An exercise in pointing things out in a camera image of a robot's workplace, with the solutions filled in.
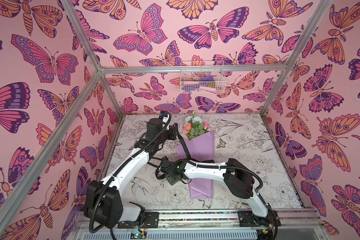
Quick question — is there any black printed ribbon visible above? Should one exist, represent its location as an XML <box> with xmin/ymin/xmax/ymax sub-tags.
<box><xmin>175</xmin><ymin>136</ymin><xmax>215</xmax><ymax>177</ymax></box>

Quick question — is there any orange pink fake rose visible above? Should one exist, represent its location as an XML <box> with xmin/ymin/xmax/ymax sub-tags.
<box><xmin>183</xmin><ymin>123</ymin><xmax>193</xmax><ymax>133</ymax></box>

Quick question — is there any purple pink wrapping paper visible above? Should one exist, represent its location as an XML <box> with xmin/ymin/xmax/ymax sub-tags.
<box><xmin>184</xmin><ymin>132</ymin><xmax>215</xmax><ymax>200</ymax></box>

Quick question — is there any white fake flower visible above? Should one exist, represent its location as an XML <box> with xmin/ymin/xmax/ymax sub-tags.
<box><xmin>185</xmin><ymin>112</ymin><xmax>203</xmax><ymax>123</ymax></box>

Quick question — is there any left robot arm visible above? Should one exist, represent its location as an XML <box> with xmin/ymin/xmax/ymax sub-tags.
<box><xmin>83</xmin><ymin>111</ymin><xmax>178</xmax><ymax>234</ymax></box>

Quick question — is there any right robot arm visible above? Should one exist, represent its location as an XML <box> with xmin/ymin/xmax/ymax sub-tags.
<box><xmin>155</xmin><ymin>158</ymin><xmax>281</xmax><ymax>230</ymax></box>

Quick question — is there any white wire basket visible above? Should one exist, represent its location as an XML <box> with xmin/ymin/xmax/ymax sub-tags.
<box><xmin>179</xmin><ymin>61</ymin><xmax>227</xmax><ymax>95</ymax></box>

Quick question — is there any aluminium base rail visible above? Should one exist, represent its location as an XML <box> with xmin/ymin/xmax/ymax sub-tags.
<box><xmin>71</xmin><ymin>208</ymin><xmax>331</xmax><ymax>240</ymax></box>

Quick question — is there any aluminium frame structure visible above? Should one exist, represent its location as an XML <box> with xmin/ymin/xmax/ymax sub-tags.
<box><xmin>0</xmin><ymin>1</ymin><xmax>332</xmax><ymax>236</ymax></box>

